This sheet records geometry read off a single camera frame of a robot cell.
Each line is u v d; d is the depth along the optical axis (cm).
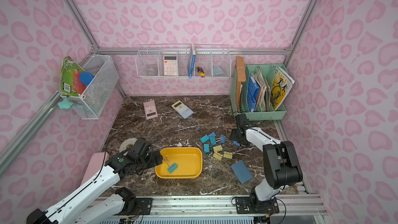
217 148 91
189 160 92
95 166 86
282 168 45
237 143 85
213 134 98
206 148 91
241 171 84
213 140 93
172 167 83
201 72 93
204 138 95
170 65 94
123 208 62
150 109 110
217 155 88
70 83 70
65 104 63
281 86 99
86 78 75
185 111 109
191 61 86
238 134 69
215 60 100
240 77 83
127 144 94
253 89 95
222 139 95
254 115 98
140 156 61
